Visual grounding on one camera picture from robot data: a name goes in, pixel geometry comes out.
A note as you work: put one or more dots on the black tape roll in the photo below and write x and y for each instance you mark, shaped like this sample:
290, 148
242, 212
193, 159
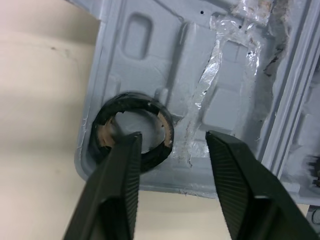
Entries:
160, 120

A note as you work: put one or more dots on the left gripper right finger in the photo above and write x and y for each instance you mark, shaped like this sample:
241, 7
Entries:
247, 185

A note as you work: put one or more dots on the grey tool case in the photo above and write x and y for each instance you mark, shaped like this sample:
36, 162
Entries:
175, 75

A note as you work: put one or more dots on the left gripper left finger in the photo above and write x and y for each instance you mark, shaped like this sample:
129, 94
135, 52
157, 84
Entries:
117, 190

